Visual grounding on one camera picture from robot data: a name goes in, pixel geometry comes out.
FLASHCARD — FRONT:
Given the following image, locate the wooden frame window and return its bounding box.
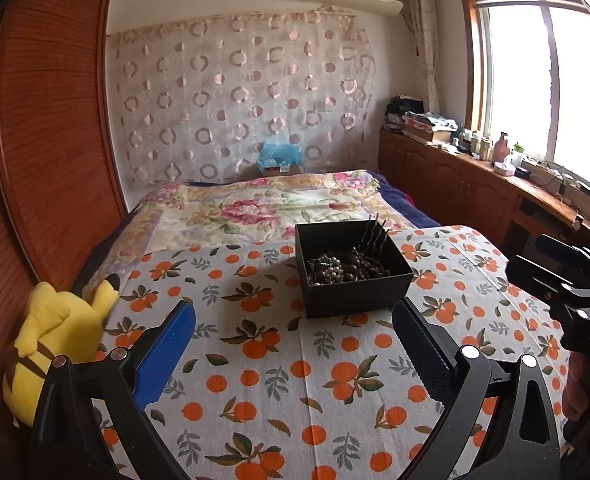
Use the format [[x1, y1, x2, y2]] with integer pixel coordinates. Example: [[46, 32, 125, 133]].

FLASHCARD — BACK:
[[457, 0, 590, 197]]

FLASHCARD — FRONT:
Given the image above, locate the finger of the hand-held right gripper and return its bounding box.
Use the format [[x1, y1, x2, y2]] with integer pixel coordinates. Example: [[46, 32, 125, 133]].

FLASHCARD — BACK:
[[505, 255, 578, 307], [535, 232, 590, 282]]

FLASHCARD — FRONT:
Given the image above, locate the pearl bead necklace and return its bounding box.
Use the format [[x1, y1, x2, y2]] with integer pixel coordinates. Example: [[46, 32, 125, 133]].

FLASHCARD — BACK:
[[307, 256, 350, 286]]

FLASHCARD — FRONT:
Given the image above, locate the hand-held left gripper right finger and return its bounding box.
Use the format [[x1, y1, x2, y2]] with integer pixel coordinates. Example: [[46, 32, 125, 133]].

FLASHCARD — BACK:
[[391, 297, 563, 480]]

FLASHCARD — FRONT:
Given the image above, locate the ring pattern sheer curtain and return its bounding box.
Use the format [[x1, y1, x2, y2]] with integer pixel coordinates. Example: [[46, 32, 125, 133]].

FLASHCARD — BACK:
[[107, 10, 378, 187]]

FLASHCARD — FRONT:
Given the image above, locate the row of small bottles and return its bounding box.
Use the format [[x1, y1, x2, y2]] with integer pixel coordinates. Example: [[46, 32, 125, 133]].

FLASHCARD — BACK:
[[457, 127, 494, 161]]

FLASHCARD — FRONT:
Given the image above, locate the black square box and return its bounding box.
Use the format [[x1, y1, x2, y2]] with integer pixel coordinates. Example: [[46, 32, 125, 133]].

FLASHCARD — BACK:
[[295, 219, 414, 320]]

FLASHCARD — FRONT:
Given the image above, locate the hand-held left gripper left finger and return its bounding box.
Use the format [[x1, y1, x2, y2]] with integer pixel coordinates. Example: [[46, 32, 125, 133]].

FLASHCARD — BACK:
[[27, 300, 197, 480]]

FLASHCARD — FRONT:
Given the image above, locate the black hair pins bundle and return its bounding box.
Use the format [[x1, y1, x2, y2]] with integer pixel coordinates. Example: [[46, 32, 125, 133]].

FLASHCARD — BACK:
[[352, 212, 392, 272]]

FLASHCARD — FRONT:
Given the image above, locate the wooden cabinet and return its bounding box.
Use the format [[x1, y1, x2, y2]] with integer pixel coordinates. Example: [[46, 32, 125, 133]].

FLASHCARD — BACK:
[[377, 127, 590, 281]]

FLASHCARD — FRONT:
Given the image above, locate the stack of books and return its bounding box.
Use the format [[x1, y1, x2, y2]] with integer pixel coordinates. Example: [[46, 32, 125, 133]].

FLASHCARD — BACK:
[[402, 110, 460, 145]]

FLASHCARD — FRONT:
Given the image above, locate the brown ceramic vase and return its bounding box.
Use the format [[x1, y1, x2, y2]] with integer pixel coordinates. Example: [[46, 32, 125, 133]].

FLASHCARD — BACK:
[[492, 131, 512, 166]]

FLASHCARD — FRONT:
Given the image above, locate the dark blue blanket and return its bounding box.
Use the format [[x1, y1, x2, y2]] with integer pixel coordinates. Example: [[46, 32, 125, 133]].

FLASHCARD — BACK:
[[375, 172, 444, 232]]

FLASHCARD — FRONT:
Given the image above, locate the floral quilt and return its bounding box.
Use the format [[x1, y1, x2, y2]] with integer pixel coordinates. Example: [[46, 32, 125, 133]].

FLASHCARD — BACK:
[[72, 170, 416, 292]]

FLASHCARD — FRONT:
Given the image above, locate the stack of black clothes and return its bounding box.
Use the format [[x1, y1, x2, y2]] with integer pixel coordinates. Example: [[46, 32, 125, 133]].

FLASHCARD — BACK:
[[385, 95, 428, 134]]

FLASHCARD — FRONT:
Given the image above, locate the person's right hand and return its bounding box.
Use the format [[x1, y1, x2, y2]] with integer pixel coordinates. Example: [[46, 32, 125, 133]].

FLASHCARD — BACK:
[[561, 349, 590, 423]]

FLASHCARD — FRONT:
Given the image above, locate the brown bead bracelet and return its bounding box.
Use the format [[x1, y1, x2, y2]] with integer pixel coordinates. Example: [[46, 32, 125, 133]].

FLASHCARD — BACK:
[[307, 250, 392, 286]]

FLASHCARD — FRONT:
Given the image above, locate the yellow plush toy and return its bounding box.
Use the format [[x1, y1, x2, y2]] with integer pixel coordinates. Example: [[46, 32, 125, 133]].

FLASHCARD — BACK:
[[2, 277, 122, 428]]

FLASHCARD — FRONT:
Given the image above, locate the orange fruit print cloth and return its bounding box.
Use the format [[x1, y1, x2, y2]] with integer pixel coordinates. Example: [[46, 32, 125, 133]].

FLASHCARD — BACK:
[[90, 225, 583, 480]]

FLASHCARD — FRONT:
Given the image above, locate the white window curtain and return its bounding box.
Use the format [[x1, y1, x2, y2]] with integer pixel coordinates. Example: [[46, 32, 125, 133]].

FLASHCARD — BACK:
[[405, 0, 444, 117]]

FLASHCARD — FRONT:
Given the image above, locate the blue plastic bag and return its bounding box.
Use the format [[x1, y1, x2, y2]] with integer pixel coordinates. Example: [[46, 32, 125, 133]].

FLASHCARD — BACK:
[[256, 140, 304, 171]]

